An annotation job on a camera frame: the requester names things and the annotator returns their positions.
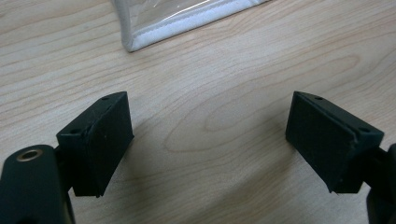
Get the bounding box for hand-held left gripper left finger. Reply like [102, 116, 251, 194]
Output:
[55, 91, 135, 198]

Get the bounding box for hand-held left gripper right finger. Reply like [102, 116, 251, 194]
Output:
[285, 91, 385, 194]

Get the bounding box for clear pouch with white trim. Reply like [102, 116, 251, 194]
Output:
[110, 0, 271, 53]

